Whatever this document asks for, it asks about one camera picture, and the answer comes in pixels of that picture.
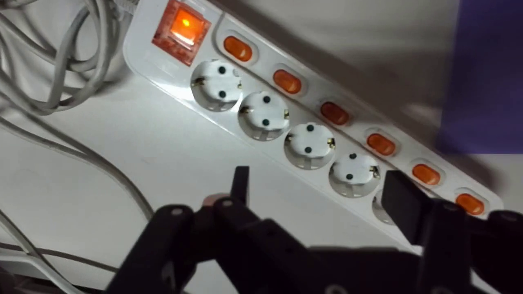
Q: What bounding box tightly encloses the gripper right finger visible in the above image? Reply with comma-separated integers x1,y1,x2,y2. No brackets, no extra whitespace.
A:
381,170,523,294

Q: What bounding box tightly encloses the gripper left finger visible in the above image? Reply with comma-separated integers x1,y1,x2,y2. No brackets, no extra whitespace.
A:
105,166,323,294

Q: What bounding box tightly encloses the white power strip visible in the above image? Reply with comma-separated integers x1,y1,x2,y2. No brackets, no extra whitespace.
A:
123,0,504,294

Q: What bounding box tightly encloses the purple panel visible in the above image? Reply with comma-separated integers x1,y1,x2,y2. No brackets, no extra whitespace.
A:
435,0,523,155

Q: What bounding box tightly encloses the coil of grey cable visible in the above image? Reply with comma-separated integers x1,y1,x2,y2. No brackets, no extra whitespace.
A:
0,0,156,294

